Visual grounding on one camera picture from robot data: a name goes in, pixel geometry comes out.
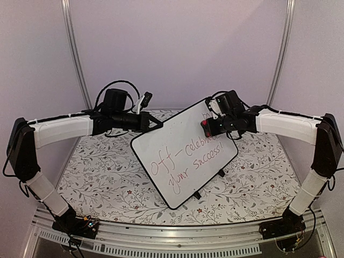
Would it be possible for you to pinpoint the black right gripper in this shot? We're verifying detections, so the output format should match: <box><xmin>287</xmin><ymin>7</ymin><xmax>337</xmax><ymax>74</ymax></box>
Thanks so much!
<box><xmin>204</xmin><ymin>114</ymin><xmax>236</xmax><ymax>137</ymax></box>

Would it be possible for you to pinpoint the red black whiteboard eraser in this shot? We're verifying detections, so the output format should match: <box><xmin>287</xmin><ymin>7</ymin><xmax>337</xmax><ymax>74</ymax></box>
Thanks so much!
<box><xmin>200</xmin><ymin>120</ymin><xmax>211</xmax><ymax>138</ymax></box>

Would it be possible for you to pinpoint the white dry-erase whiteboard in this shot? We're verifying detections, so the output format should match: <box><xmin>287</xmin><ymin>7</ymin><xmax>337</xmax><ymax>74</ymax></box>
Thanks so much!
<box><xmin>130</xmin><ymin>99</ymin><xmax>238</xmax><ymax>210</ymax></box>

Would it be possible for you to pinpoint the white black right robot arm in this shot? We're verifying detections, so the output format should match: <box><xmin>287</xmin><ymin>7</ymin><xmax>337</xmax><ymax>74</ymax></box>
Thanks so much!
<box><xmin>201</xmin><ymin>90</ymin><xmax>343</xmax><ymax>234</ymax></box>

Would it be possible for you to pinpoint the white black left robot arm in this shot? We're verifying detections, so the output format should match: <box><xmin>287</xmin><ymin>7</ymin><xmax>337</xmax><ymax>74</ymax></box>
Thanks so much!
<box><xmin>3</xmin><ymin>89</ymin><xmax>162</xmax><ymax>233</ymax></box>

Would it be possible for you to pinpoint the floral patterned table mat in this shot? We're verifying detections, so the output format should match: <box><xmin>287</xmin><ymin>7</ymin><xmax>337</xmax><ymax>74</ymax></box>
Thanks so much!
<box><xmin>52</xmin><ymin>109</ymin><xmax>307</xmax><ymax>226</ymax></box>

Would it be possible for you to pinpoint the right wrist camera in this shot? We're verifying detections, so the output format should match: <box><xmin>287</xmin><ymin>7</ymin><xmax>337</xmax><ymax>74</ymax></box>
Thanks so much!
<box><xmin>205</xmin><ymin>97</ymin><xmax>223</xmax><ymax>119</ymax></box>

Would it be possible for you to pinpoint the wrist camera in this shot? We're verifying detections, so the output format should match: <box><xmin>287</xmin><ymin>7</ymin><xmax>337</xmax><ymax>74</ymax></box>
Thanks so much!
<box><xmin>132</xmin><ymin>92</ymin><xmax>153</xmax><ymax>114</ymax></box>
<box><xmin>205</xmin><ymin>97</ymin><xmax>223</xmax><ymax>119</ymax></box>

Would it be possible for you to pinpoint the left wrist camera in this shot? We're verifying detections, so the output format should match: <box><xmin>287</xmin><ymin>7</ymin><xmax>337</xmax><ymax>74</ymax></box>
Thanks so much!
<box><xmin>132</xmin><ymin>92</ymin><xmax>153</xmax><ymax>114</ymax></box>

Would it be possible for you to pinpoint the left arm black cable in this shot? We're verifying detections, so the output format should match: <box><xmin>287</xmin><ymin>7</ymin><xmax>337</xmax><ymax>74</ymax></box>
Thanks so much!
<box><xmin>94</xmin><ymin>80</ymin><xmax>142</xmax><ymax>113</ymax></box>

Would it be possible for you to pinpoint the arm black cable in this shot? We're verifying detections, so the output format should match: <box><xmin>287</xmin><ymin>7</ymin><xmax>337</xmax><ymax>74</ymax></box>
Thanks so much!
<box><xmin>94</xmin><ymin>80</ymin><xmax>142</xmax><ymax>113</ymax></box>
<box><xmin>322</xmin><ymin>120</ymin><xmax>344</xmax><ymax>191</ymax></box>

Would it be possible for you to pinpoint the right aluminium frame post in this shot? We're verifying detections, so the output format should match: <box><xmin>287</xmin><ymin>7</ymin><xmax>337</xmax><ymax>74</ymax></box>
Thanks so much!
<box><xmin>266</xmin><ymin>0</ymin><xmax>296</xmax><ymax>106</ymax></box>

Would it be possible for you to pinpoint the aluminium frame post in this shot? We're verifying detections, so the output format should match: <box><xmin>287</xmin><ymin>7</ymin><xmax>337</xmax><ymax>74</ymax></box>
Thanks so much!
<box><xmin>266</xmin><ymin>0</ymin><xmax>296</xmax><ymax>106</ymax></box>
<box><xmin>61</xmin><ymin>0</ymin><xmax>92</xmax><ymax>109</ymax></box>

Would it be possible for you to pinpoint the aluminium front rail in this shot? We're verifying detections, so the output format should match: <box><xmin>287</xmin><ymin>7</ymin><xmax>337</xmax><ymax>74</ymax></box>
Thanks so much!
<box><xmin>24</xmin><ymin>209</ymin><xmax>337</xmax><ymax>257</ymax></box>

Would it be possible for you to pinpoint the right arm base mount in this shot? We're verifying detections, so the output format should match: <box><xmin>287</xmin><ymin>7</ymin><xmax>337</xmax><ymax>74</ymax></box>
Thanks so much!
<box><xmin>259</xmin><ymin>209</ymin><xmax>306</xmax><ymax>239</ymax></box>

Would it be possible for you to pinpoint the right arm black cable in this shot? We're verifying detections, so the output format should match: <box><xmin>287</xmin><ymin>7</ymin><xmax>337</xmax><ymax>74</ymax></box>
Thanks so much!
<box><xmin>322</xmin><ymin>120</ymin><xmax>344</xmax><ymax>191</ymax></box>

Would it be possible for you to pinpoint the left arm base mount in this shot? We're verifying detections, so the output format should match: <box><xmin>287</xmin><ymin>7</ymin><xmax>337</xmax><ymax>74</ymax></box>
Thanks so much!
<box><xmin>52</xmin><ymin>206</ymin><xmax>99</xmax><ymax>239</ymax></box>

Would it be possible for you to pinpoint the left aluminium frame post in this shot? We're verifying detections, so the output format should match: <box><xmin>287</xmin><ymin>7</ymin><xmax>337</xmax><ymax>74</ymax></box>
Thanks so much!
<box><xmin>61</xmin><ymin>0</ymin><xmax>92</xmax><ymax>109</ymax></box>

